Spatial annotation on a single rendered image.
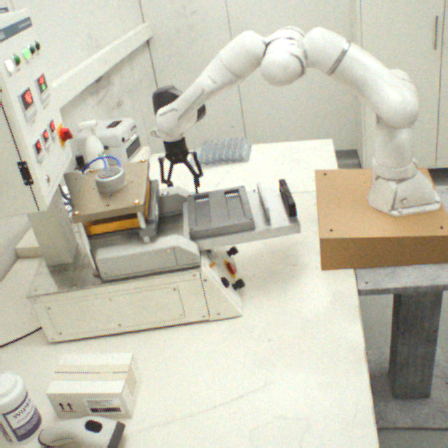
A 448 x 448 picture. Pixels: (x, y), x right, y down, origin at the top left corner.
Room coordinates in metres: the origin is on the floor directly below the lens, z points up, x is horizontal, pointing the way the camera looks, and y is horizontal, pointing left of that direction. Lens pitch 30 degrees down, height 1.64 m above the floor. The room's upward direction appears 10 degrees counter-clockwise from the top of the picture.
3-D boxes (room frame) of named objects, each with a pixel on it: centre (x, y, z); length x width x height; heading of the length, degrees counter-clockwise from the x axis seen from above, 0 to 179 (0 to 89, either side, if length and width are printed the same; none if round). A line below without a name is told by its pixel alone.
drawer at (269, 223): (1.18, -0.04, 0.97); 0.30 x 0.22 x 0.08; 90
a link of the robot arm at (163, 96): (1.58, 0.08, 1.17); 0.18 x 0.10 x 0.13; 52
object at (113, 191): (1.20, 0.30, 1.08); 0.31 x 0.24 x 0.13; 0
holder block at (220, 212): (1.18, 0.01, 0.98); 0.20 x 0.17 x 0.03; 0
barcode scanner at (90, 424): (0.67, 0.38, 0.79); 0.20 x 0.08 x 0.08; 78
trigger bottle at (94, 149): (2.03, 0.49, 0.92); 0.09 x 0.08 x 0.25; 81
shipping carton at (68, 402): (0.80, 0.36, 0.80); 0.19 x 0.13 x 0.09; 78
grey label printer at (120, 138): (2.18, 0.45, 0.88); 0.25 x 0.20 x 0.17; 72
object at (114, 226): (1.19, 0.27, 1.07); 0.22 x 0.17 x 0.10; 0
